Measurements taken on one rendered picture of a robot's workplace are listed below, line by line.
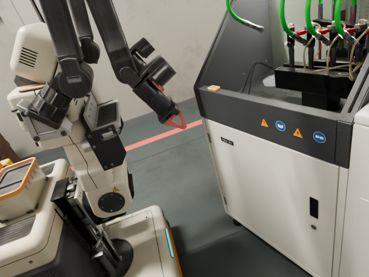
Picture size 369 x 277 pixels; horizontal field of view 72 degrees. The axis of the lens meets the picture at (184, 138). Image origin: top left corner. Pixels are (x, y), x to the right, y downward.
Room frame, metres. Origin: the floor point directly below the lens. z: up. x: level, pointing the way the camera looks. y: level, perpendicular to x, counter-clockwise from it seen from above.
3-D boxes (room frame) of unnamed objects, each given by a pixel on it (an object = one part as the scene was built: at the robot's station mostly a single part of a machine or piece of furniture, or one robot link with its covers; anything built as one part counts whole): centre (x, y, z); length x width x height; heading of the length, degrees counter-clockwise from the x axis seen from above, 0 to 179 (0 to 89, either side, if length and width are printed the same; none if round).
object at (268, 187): (0.84, -0.28, 0.44); 0.65 x 0.02 x 0.68; 28
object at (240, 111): (0.85, -0.29, 0.87); 0.62 x 0.04 x 0.16; 28
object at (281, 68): (0.85, -0.56, 0.91); 0.34 x 0.10 x 0.15; 28
